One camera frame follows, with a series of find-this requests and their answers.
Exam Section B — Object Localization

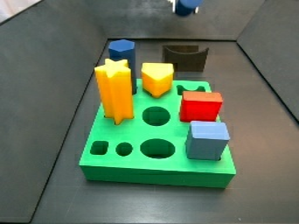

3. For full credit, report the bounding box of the blue oval cylinder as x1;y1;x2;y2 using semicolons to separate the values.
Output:
174;0;203;17

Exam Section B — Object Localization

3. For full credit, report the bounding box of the red rectangular block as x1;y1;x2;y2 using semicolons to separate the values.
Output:
180;91;223;122

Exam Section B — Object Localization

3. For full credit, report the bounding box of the yellow pentagon block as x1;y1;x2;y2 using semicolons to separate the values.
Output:
142;63;174;98

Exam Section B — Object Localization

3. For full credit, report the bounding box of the green shape sorter base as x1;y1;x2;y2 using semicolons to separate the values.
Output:
79;80;236;188

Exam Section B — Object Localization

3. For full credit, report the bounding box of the yellow star block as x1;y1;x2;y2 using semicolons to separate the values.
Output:
95;59;135;125

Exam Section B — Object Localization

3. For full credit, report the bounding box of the light blue square block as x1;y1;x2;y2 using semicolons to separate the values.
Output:
186;121;230;161

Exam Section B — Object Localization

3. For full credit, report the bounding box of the dark blue hexagon block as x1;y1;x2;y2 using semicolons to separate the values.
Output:
108;39;136;95

